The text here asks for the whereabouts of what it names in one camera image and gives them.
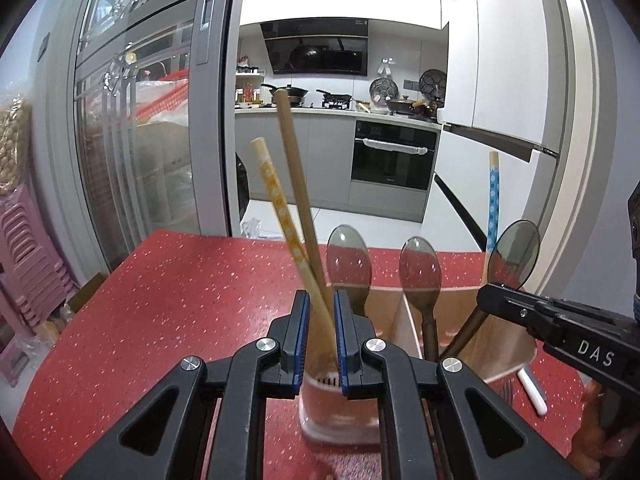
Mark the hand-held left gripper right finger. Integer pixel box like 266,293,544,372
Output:
333,289,581,480

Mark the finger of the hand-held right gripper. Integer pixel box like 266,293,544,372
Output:
477,283,551,346

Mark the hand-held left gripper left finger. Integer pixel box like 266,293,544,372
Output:
62,290,311,480

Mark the beige cutlery holder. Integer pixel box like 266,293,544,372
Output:
298,282,539,444

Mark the dark brown plastic spoon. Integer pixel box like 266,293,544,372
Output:
326,225,373,319

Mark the blue patterned chopstick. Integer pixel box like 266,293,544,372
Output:
485,151,501,257

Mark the yellow patterned wooden chopstick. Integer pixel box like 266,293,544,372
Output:
250,137,332,363

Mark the plain brown wooden chopstick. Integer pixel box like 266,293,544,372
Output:
273,89,337,376

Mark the person's right hand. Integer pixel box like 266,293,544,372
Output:
572,382,640,480

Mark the white plastic bag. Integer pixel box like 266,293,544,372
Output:
239,217,282,239

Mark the black trash bag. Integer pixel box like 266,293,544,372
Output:
235,152,251,216

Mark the black built-in oven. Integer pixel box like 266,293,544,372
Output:
349,119,439,192

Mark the cardboard box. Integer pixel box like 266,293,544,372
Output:
67,272,109,312

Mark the dark cooking pot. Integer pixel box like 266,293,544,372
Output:
386,97,427,114

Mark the round metal steamer rack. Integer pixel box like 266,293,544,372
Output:
418,68,446,99
369,75,399,104

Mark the white refrigerator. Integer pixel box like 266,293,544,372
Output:
433,0,568,263

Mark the black frying pan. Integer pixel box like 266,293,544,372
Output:
315,88,354,107

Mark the black wok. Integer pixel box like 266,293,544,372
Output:
260,83,310,104

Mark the seasoning rack with bottles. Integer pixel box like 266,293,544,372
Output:
235,54,266,109

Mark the sliding glass door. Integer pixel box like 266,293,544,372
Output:
74,0,237,272

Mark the stack of pink stools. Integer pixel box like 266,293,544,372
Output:
0,184,77,387

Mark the black range hood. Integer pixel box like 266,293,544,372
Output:
259,18,370,77

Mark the clear bag of nuts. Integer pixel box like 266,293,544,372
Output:
0,94,34,197

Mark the white handled steel spoon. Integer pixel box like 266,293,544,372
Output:
517,369,549,417

